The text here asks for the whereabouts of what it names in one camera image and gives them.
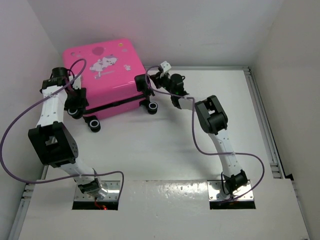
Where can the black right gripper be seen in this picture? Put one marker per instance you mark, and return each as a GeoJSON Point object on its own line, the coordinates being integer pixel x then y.
{"type": "Point", "coordinates": [159, 79]}

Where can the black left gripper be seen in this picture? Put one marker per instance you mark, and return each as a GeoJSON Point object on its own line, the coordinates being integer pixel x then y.
{"type": "Point", "coordinates": [81, 102]}

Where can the pink hard-shell suitcase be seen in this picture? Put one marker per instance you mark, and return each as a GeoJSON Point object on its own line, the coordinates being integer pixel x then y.
{"type": "Point", "coordinates": [112, 81]}

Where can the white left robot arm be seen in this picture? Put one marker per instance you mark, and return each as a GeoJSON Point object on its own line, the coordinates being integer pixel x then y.
{"type": "Point", "coordinates": [54, 144]}

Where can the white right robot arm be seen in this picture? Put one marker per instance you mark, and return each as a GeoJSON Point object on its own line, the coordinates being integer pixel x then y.
{"type": "Point", "coordinates": [213, 121]}

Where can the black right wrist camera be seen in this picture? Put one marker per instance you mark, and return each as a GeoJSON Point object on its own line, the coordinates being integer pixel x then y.
{"type": "Point", "coordinates": [177, 85]}

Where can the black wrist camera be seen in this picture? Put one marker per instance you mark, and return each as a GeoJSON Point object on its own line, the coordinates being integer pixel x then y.
{"type": "Point", "coordinates": [59, 72]}
{"type": "Point", "coordinates": [177, 85]}

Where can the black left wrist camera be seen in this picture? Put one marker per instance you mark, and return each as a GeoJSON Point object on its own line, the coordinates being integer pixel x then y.
{"type": "Point", "coordinates": [59, 72]}

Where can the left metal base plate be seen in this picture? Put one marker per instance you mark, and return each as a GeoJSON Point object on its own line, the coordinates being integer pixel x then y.
{"type": "Point", "coordinates": [109, 193]}

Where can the metal base plate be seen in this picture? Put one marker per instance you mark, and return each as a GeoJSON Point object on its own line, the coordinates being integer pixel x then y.
{"type": "Point", "coordinates": [109, 193]}
{"type": "Point", "coordinates": [216, 194]}

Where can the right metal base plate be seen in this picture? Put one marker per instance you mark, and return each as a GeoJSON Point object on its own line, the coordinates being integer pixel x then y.
{"type": "Point", "coordinates": [216, 194]}

